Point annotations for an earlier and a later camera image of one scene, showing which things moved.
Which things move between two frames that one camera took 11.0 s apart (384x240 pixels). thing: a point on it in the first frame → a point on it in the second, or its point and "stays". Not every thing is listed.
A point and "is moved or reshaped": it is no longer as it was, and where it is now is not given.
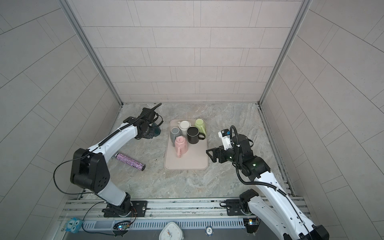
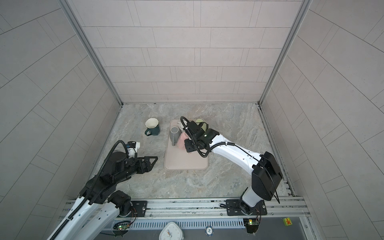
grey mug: (174, 132) stays
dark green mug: (156, 131) stays
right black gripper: (221, 151) → (188, 147)
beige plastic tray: (195, 158) stays
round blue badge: (209, 231) stays
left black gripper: (150, 135) → (147, 168)
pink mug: (181, 145) is moved or reshaped
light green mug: (200, 123) stays
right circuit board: (252, 224) stays
